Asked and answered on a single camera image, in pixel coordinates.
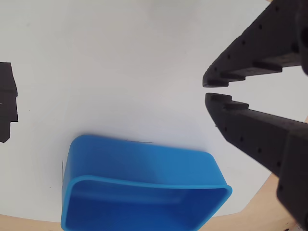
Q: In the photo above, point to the blue rectangular plastic bin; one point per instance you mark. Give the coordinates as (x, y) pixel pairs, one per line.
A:
(144, 168)

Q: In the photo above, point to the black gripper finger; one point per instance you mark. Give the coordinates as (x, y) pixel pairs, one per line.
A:
(260, 48)
(262, 134)

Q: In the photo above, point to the black foam block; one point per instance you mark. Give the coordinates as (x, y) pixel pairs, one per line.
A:
(7, 101)

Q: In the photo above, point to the white table sheet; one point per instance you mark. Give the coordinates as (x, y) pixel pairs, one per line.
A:
(108, 60)

